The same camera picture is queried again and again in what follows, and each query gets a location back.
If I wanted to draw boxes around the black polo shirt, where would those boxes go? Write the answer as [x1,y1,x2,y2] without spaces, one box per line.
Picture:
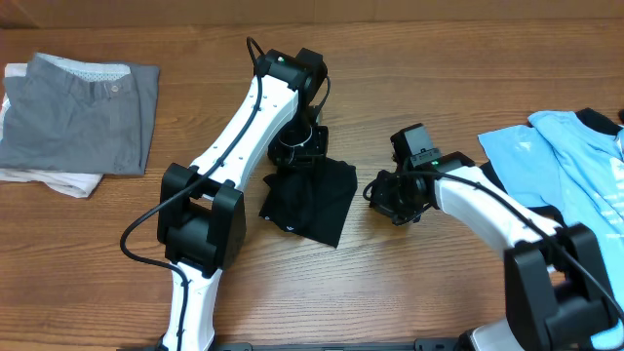
[259,158,358,248]

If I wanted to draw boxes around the light blue t-shirt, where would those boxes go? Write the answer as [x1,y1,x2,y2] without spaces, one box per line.
[477,107,624,351]

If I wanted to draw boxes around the folded grey shorts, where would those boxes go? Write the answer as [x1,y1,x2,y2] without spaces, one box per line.
[1,53,160,176]

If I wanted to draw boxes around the folded white garment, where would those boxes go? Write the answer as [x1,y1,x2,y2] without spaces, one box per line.
[1,63,103,198]

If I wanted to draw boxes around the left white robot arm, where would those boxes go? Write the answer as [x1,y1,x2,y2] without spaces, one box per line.
[157,49,330,350]

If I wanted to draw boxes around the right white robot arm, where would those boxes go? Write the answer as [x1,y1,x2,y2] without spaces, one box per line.
[363,124,623,351]

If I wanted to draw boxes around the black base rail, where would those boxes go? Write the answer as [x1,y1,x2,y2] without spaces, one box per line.
[116,336,464,351]

